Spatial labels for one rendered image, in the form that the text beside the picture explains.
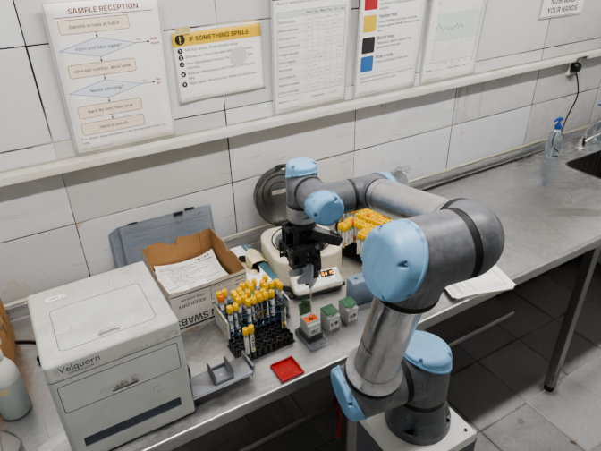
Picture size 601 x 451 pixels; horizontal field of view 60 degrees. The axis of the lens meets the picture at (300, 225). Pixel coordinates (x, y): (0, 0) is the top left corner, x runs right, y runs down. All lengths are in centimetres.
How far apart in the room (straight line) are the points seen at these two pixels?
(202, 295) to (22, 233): 55
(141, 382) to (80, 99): 78
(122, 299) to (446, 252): 77
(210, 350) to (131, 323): 39
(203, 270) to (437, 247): 108
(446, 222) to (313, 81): 114
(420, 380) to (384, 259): 43
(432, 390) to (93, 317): 75
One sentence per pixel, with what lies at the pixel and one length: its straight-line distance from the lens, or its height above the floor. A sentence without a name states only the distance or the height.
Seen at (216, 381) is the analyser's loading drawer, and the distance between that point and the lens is 136.
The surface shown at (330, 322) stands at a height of 92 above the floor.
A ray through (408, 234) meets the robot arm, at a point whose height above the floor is 153.
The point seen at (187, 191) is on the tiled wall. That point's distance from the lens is 177.
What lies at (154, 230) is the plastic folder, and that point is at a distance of 177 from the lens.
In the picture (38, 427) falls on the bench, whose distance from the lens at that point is 148.
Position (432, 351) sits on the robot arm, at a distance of 116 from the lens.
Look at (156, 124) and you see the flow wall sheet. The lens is 165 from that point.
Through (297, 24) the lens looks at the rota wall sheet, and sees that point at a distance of 176.
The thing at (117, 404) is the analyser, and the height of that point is 101.
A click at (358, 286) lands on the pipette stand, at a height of 96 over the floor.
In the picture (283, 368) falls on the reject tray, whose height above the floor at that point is 88.
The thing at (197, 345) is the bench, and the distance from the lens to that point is 155.
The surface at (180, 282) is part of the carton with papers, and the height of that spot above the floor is 94.
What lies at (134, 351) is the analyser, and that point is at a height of 113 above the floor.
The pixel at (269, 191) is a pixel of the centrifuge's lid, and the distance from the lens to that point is 185.
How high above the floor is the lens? 192
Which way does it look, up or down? 31 degrees down
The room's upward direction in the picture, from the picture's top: 1 degrees counter-clockwise
